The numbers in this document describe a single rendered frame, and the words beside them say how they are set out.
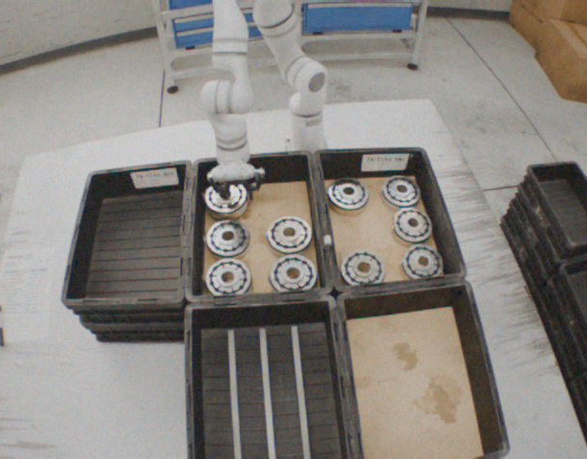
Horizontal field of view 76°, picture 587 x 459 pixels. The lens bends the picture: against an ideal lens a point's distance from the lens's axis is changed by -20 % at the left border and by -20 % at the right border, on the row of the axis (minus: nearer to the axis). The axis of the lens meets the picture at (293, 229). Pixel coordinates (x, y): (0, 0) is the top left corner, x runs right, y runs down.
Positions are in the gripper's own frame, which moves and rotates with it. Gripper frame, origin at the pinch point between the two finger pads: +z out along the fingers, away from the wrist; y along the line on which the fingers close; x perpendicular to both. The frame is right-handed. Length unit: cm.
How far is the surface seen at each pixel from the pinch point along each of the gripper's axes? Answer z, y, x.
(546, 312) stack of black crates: 60, -115, 17
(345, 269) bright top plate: 1.2, -23.0, 21.6
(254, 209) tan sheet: 4.2, -3.7, 1.0
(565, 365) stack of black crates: 61, -116, 41
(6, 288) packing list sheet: 17, 76, 13
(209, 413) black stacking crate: 5, 8, 52
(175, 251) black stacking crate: 4.5, 16.2, 11.9
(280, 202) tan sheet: 4.2, -10.2, -0.8
